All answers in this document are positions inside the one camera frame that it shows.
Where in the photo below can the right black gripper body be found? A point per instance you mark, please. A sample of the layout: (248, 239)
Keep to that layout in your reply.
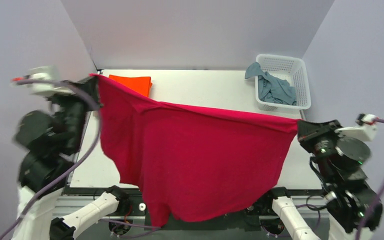
(311, 134)

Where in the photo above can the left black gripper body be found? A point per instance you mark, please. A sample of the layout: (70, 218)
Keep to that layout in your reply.
(88, 92)

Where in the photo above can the red t shirt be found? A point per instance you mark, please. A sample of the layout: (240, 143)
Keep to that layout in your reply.
(191, 162)

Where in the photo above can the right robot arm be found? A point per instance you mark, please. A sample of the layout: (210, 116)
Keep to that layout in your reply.
(337, 154)

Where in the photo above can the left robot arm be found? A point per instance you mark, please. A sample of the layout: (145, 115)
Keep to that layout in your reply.
(50, 139)

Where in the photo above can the folded orange t shirt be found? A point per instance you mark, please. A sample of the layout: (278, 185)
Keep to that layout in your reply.
(141, 85)

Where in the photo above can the grey-blue t shirt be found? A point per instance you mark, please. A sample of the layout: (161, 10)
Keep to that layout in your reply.
(271, 89)

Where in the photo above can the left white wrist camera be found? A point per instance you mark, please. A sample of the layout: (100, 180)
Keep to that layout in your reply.
(45, 74)

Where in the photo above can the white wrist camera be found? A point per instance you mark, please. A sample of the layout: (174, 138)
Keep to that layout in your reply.
(45, 74)
(365, 129)

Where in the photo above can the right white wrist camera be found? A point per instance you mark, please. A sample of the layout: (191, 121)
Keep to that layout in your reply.
(365, 129)

